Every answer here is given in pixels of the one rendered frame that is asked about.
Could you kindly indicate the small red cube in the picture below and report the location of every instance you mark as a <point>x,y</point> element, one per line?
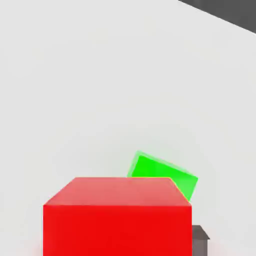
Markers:
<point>117,224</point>

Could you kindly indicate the small green cube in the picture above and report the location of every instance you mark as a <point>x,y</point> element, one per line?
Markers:
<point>160,170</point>

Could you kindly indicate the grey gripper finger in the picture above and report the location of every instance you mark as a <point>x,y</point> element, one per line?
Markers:
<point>199,242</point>

